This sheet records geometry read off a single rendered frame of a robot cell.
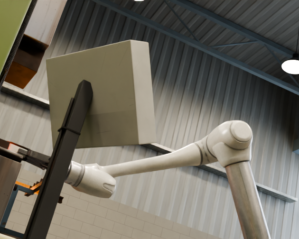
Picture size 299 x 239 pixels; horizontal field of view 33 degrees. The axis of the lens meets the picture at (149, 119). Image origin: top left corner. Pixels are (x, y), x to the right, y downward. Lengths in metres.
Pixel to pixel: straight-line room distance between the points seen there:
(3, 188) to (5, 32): 0.51
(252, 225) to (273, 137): 10.30
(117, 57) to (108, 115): 0.16
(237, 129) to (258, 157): 9.87
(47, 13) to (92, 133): 0.69
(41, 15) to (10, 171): 0.60
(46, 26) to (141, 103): 0.72
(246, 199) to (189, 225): 8.62
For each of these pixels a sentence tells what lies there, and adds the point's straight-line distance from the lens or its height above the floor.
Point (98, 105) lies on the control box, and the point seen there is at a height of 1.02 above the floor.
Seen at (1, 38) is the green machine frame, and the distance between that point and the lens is 1.59.
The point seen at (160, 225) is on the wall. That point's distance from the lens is 10.34.
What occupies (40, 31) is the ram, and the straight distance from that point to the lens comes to 1.95.
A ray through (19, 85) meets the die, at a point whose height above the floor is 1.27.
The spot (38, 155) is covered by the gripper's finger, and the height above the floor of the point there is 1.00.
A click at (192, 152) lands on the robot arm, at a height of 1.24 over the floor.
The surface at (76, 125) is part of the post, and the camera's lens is 1.39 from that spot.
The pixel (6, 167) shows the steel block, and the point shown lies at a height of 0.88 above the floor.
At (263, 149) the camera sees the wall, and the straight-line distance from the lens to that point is 12.00.
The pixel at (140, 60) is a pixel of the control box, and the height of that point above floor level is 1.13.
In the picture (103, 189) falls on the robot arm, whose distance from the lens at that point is 1.99.
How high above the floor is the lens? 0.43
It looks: 25 degrees up
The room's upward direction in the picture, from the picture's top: 15 degrees clockwise
